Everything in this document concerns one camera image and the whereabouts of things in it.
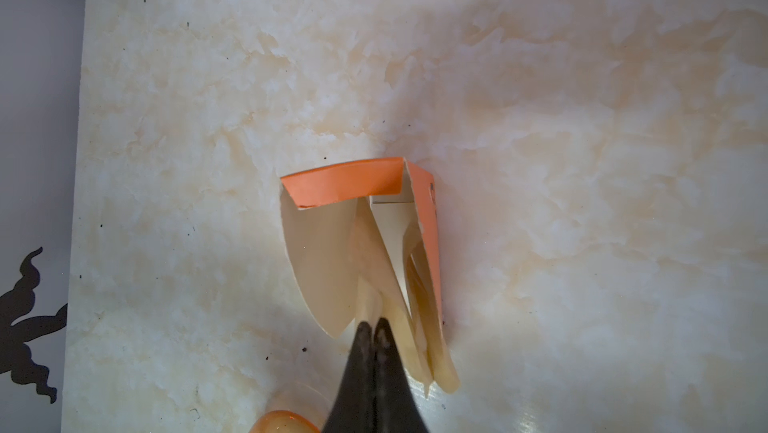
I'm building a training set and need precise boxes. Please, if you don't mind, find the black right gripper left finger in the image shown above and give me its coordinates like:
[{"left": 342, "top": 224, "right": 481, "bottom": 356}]
[{"left": 322, "top": 322, "right": 375, "bottom": 433}]

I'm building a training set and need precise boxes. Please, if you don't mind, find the orange coffee filter box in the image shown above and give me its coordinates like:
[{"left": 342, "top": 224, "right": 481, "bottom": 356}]
[{"left": 280, "top": 157, "right": 460, "bottom": 393}]

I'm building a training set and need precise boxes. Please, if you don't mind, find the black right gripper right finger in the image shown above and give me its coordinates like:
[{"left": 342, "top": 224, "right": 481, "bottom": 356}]
[{"left": 373, "top": 318, "right": 428, "bottom": 433}]

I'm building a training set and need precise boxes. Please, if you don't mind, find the orange glass pitcher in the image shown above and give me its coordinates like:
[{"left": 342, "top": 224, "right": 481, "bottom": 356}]
[{"left": 249, "top": 410, "right": 320, "bottom": 433}]

